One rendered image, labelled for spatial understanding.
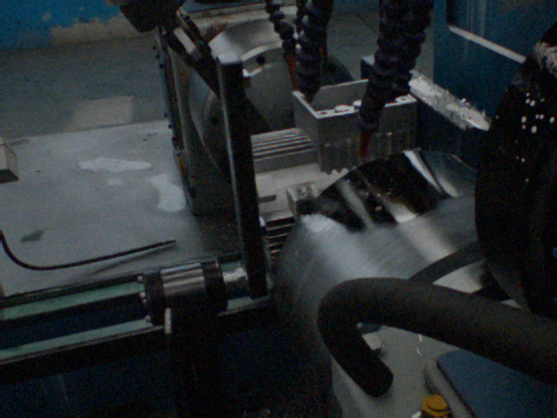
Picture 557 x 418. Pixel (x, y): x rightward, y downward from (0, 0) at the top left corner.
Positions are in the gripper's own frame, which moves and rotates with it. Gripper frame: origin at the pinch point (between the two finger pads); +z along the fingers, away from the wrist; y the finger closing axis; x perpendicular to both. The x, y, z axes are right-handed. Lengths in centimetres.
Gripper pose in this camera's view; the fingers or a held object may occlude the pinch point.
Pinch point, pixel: (250, 119)
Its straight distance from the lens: 85.4
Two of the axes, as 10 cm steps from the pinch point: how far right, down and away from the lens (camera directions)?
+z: 5.6, 6.6, 5.1
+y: -2.5, -4.5, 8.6
